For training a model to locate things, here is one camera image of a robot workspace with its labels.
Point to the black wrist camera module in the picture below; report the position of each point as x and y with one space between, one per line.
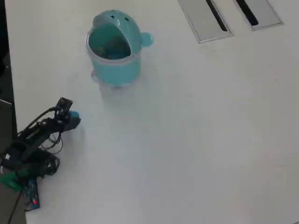
65 104

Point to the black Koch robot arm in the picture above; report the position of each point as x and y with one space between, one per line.
28 140

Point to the blue lego block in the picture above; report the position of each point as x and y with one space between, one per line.
75 114

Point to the blue circuit board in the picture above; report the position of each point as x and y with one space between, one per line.
31 193

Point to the teal dome-lid desktop bin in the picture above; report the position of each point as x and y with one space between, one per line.
116 70

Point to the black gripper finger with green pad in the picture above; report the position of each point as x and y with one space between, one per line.
73 123

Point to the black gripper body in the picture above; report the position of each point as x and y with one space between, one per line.
59 121

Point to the black partition panel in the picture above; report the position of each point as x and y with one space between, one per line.
7 70

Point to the green table clamp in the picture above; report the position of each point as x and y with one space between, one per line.
9 180

